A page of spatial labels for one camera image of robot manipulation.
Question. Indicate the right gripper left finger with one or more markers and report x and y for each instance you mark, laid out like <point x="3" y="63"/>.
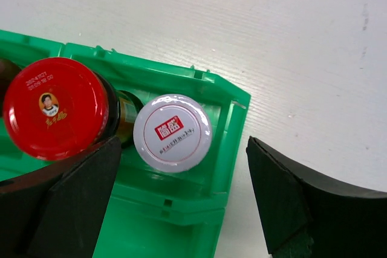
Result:
<point x="58" y="210"/>

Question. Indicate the green four-compartment plastic tray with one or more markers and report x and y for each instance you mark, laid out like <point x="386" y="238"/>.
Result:
<point x="151" y="213"/>

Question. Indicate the white-lidded glass jar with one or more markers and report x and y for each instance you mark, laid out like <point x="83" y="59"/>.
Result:
<point x="172" y="133"/>

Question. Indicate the red-lidded dark sauce jar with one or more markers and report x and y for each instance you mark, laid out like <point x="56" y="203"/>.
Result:
<point x="57" y="107"/>

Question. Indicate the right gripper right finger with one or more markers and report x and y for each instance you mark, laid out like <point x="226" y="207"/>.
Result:
<point x="305" y="213"/>

